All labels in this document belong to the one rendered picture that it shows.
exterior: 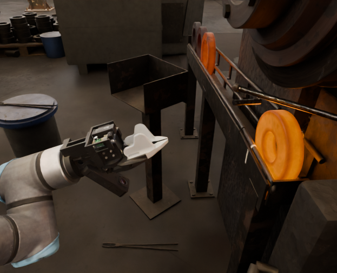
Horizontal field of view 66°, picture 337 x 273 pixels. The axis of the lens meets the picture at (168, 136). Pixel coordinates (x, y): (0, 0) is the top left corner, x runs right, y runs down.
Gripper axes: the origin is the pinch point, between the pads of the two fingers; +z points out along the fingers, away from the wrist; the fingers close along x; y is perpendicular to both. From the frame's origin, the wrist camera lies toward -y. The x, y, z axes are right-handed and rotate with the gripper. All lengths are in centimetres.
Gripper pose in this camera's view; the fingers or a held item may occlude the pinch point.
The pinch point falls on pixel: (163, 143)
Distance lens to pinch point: 55.4
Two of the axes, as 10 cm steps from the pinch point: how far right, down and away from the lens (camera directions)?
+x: -0.6, -5.7, 8.2
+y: -3.1, -7.7, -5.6
